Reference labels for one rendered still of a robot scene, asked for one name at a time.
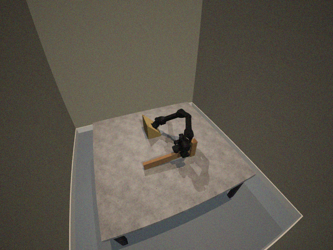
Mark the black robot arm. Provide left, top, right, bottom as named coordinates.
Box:
left=151, top=108, right=194, bottom=153

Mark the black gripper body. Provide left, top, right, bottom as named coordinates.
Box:
left=174, top=140, right=189, bottom=158

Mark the brown wooden post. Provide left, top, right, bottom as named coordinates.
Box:
left=189, top=138, right=198, bottom=157

